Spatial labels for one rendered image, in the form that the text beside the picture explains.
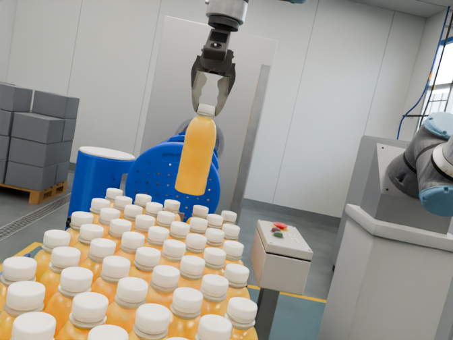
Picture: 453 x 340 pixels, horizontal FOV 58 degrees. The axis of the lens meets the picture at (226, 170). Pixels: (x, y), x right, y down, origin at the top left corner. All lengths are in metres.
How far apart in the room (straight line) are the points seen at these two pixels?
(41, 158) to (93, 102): 2.14
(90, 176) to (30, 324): 1.67
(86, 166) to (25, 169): 2.83
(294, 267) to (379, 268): 0.64
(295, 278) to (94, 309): 0.52
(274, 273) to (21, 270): 0.52
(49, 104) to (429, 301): 4.45
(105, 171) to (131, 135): 4.53
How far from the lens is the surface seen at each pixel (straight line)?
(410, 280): 1.57
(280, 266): 0.90
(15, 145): 4.93
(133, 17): 6.73
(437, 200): 1.33
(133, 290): 0.55
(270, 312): 1.03
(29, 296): 0.52
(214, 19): 0.97
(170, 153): 1.23
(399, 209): 1.56
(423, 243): 1.53
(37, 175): 4.87
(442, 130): 1.42
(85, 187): 2.12
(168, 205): 1.03
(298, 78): 6.55
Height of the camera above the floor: 1.34
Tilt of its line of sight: 7 degrees down
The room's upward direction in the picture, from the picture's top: 12 degrees clockwise
